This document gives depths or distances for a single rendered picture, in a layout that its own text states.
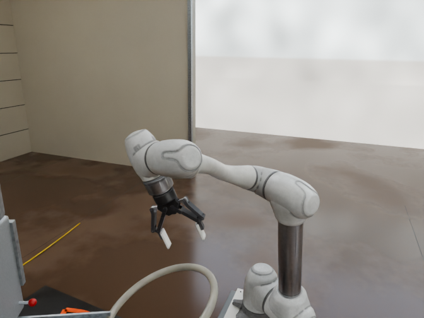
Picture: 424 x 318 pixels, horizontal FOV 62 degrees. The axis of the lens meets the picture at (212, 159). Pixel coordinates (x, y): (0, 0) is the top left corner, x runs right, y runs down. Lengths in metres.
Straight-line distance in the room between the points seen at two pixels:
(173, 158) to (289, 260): 0.77
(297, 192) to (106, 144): 5.92
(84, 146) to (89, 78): 1.34
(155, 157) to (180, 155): 0.09
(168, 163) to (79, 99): 6.26
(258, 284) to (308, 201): 0.62
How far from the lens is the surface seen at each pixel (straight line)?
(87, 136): 7.26
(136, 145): 1.10
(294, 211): 1.34
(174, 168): 0.96
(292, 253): 1.51
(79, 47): 7.06
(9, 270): 1.59
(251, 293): 1.84
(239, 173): 1.37
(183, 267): 1.63
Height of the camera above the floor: 2.16
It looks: 18 degrees down
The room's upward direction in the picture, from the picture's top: 1 degrees clockwise
